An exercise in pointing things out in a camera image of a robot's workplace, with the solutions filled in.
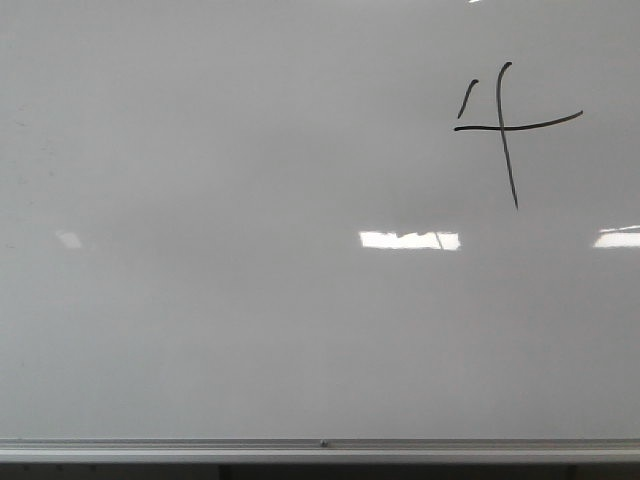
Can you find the white whiteboard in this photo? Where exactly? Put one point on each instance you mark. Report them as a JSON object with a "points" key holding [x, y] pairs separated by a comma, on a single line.
{"points": [[309, 219]]}

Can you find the aluminium whiteboard tray rail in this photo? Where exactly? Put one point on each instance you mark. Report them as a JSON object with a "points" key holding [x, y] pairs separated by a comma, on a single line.
{"points": [[309, 451]]}

